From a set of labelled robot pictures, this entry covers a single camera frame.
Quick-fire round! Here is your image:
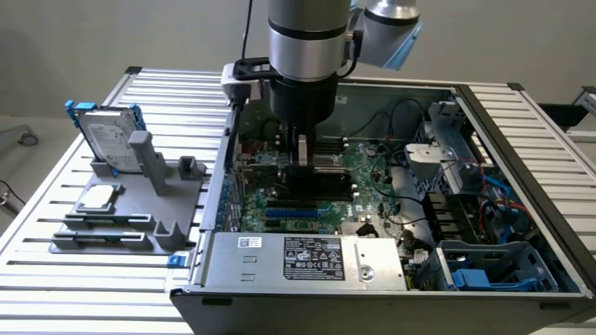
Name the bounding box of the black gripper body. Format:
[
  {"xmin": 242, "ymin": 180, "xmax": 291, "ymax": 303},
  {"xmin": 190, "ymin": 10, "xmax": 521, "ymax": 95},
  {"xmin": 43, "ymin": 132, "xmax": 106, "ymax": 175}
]
[{"xmin": 267, "ymin": 76, "xmax": 339, "ymax": 131}]

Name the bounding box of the black graphics card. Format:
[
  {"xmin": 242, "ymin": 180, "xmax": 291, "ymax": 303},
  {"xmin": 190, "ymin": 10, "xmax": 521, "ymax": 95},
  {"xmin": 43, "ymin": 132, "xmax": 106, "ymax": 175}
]
[{"xmin": 282, "ymin": 163, "xmax": 354, "ymax": 203}]

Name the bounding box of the black RAM slot bank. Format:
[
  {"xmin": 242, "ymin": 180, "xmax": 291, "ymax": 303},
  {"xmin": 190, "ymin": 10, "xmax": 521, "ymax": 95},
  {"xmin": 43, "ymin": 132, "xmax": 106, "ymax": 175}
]
[{"xmin": 314, "ymin": 136, "xmax": 350, "ymax": 156}]

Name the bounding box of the black expansion slot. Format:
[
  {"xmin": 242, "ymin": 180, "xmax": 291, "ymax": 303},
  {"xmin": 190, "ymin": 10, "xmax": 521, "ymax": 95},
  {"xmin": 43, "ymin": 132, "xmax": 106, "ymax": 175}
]
[{"xmin": 263, "ymin": 199, "xmax": 322, "ymax": 209}]

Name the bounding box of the green motherboard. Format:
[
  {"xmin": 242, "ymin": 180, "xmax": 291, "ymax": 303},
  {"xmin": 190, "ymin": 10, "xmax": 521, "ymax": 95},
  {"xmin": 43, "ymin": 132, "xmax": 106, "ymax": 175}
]
[{"xmin": 230, "ymin": 137, "xmax": 422, "ymax": 247}]

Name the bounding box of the blue expansion slot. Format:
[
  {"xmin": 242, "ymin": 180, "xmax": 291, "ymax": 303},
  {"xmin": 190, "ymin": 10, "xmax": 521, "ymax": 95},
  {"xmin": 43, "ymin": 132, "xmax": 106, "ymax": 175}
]
[{"xmin": 263, "ymin": 207, "xmax": 321, "ymax": 218}]

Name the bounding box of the silver chipset heat sink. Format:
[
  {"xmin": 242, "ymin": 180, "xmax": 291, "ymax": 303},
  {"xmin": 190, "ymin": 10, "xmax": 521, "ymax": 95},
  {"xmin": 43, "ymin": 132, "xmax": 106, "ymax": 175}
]
[{"xmin": 338, "ymin": 222, "xmax": 369, "ymax": 237}]

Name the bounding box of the grey metal disk cage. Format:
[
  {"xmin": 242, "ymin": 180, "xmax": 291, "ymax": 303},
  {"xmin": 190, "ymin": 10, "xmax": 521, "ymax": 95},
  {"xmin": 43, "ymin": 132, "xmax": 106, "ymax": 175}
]
[{"xmin": 402, "ymin": 100, "xmax": 497, "ymax": 196}]

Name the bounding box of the silver power supply unit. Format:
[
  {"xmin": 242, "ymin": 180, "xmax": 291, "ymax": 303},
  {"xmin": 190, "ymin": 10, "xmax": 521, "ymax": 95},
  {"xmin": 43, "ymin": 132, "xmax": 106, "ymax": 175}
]
[{"xmin": 198, "ymin": 231, "xmax": 409, "ymax": 292}]

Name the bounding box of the grey parts rack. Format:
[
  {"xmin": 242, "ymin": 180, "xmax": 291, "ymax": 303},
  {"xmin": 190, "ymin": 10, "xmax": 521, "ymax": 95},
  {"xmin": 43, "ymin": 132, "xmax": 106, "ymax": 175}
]
[{"xmin": 47, "ymin": 131, "xmax": 209, "ymax": 255}]

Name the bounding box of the silver CPU chip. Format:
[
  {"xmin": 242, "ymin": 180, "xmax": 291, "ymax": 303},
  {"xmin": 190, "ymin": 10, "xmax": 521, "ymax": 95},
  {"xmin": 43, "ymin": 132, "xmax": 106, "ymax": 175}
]
[{"xmin": 75, "ymin": 184, "xmax": 118, "ymax": 213}]

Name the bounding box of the open black PC case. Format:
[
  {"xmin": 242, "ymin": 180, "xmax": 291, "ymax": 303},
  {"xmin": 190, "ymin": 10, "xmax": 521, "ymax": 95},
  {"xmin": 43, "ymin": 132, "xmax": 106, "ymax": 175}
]
[{"xmin": 167, "ymin": 77, "xmax": 596, "ymax": 335}]

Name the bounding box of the blue plastic disk bay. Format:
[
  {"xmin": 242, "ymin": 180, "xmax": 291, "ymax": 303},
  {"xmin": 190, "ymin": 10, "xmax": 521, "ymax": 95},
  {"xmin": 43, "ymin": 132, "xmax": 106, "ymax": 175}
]
[{"xmin": 433, "ymin": 239, "xmax": 561, "ymax": 292}]

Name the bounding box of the grey caster wheel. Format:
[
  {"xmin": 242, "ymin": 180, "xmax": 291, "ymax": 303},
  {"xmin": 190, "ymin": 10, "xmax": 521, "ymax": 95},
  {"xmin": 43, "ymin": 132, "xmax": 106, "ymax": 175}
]
[{"xmin": 0, "ymin": 124, "xmax": 38, "ymax": 147}]

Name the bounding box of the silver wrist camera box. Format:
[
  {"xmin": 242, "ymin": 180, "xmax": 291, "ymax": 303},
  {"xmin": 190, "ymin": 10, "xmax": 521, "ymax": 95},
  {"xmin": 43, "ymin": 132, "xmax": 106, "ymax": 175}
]
[{"xmin": 219, "ymin": 57, "xmax": 273, "ymax": 105}]

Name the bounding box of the black gripper connector cable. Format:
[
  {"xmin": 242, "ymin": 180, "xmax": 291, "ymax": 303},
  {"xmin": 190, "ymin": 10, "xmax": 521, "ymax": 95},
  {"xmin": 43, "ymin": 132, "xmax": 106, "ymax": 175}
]
[{"xmin": 334, "ymin": 29, "xmax": 365, "ymax": 79}]

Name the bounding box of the black looping wire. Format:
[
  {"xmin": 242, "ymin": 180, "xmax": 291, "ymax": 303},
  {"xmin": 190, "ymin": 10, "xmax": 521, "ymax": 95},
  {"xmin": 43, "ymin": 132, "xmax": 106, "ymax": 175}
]
[{"xmin": 346, "ymin": 98, "xmax": 427, "ymax": 140}]

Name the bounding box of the black camera cable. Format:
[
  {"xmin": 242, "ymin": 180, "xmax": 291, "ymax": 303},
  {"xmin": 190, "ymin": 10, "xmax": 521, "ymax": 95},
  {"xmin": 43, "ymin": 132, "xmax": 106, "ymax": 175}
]
[{"xmin": 239, "ymin": 0, "xmax": 254, "ymax": 61}]

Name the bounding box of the hard disk with blue bracket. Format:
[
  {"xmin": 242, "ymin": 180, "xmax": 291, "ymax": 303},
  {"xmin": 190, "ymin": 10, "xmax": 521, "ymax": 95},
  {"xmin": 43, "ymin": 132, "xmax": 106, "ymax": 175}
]
[{"xmin": 62, "ymin": 100, "xmax": 149, "ymax": 174}]

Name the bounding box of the blue data wire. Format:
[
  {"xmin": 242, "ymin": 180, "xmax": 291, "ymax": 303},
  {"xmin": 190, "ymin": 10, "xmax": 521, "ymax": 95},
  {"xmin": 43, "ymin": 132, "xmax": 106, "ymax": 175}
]
[{"xmin": 478, "ymin": 172, "xmax": 525, "ymax": 241}]

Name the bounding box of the red wire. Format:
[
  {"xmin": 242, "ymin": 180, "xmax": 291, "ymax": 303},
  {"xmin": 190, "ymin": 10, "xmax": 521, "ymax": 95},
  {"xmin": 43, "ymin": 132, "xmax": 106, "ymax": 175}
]
[{"xmin": 465, "ymin": 163, "xmax": 533, "ymax": 228}]

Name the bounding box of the aluminium frame with black bracket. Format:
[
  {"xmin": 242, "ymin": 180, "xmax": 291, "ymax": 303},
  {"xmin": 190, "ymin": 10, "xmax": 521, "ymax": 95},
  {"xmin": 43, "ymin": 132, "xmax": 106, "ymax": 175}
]
[{"xmin": 537, "ymin": 84, "xmax": 596, "ymax": 142}]

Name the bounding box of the black floor cable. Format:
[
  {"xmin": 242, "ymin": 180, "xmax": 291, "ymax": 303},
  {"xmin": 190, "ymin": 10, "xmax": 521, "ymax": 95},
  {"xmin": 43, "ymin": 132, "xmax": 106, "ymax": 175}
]
[{"xmin": 0, "ymin": 179, "xmax": 26, "ymax": 212}]

